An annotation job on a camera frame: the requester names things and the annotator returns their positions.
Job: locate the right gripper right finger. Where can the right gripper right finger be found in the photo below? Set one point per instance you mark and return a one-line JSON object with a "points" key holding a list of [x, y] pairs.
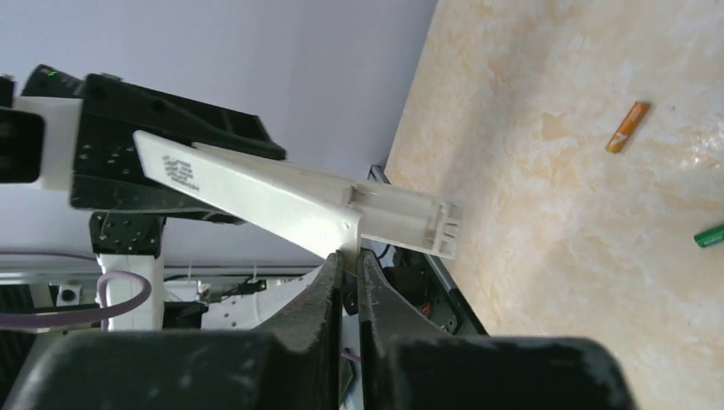
{"points": [[408, 362]]}

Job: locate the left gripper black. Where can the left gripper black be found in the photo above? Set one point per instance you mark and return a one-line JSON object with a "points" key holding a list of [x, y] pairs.
{"points": [[107, 172]]}

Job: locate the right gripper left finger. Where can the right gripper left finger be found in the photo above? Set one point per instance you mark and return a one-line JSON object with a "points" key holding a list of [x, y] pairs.
{"points": [[290, 361]]}

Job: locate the green battery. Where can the green battery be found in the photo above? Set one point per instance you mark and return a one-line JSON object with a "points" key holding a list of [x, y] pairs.
{"points": [[710, 237]]}

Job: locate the white battery cover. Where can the white battery cover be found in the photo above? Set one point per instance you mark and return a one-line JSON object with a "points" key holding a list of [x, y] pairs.
{"points": [[316, 226]]}

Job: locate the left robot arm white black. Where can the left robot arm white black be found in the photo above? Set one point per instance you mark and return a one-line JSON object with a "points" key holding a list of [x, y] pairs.
{"points": [[130, 242]]}

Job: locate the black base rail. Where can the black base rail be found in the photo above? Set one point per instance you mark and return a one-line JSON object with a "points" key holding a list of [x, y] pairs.
{"points": [[443, 303]]}

